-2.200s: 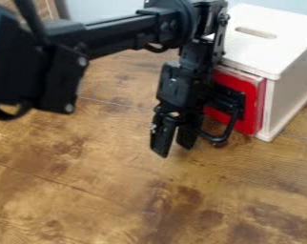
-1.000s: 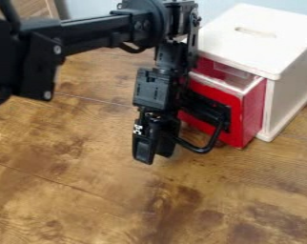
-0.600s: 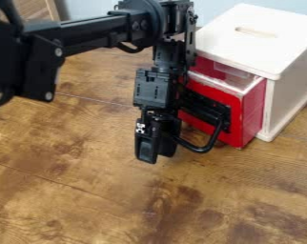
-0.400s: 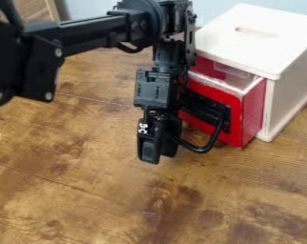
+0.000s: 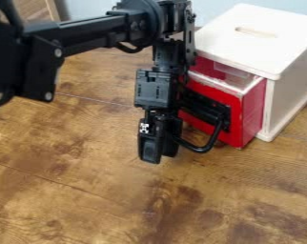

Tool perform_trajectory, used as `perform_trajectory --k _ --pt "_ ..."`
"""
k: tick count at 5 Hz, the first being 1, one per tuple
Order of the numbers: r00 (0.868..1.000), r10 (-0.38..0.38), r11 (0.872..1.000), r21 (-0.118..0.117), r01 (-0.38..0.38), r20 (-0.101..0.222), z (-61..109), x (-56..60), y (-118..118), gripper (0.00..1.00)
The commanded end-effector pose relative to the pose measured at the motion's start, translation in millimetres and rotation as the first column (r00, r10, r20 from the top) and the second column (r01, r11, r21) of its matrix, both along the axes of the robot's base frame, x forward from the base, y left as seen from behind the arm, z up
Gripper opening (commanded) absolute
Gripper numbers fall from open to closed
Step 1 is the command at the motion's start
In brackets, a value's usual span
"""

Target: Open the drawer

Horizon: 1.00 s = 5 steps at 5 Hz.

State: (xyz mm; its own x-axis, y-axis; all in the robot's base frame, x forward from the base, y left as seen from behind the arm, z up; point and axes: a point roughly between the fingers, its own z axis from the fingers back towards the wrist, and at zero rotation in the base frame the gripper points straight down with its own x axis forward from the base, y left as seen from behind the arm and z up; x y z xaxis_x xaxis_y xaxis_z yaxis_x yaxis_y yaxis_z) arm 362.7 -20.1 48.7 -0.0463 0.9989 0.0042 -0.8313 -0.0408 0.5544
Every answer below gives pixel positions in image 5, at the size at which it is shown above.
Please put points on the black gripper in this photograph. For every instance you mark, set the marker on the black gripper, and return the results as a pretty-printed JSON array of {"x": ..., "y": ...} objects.
[{"x": 156, "y": 93}]

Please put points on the black metal drawer handle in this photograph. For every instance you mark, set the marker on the black metal drawer handle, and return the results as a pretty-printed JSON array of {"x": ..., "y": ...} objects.
[{"x": 208, "y": 115}]

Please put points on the red drawer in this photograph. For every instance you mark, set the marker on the red drawer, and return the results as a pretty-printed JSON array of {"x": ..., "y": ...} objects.
[{"x": 222, "y": 89}]

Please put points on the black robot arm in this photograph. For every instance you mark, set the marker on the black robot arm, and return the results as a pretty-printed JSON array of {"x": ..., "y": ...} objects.
[{"x": 161, "y": 24}]

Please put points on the white wooden box cabinet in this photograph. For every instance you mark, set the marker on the white wooden box cabinet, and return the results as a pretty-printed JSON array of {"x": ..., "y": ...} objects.
[{"x": 262, "y": 41}]

